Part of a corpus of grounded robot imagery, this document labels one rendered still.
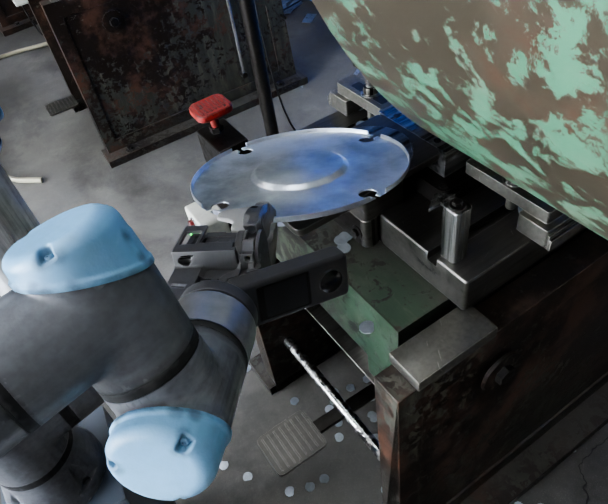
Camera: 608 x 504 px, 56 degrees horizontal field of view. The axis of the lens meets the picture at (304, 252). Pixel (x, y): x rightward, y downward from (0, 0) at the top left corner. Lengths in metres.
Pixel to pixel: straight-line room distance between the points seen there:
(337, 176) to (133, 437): 0.45
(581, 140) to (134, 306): 0.25
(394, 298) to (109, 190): 1.63
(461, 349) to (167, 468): 0.48
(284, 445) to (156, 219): 1.08
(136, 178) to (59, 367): 1.97
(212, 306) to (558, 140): 0.30
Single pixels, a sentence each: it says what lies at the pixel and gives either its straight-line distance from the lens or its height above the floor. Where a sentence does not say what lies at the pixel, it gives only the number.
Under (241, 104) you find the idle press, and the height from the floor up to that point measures 0.03.
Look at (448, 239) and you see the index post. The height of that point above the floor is 0.75.
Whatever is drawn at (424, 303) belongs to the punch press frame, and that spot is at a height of 0.65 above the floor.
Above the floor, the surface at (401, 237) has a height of 0.69.
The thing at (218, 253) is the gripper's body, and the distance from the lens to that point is 0.54.
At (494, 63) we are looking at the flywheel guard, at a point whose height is 1.18.
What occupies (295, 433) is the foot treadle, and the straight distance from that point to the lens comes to 1.27.
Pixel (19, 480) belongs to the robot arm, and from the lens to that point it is 0.92.
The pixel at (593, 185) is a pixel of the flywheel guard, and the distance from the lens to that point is 0.25.
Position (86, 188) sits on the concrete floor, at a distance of 2.35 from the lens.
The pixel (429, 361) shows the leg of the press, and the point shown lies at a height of 0.64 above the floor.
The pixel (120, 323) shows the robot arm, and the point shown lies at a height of 1.03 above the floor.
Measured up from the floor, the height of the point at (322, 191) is 0.84.
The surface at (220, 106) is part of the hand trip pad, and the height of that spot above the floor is 0.76.
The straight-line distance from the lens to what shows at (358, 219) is 0.86.
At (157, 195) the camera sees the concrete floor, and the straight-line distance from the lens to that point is 2.18.
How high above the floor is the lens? 1.29
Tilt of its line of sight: 45 degrees down
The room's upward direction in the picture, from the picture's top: 10 degrees counter-clockwise
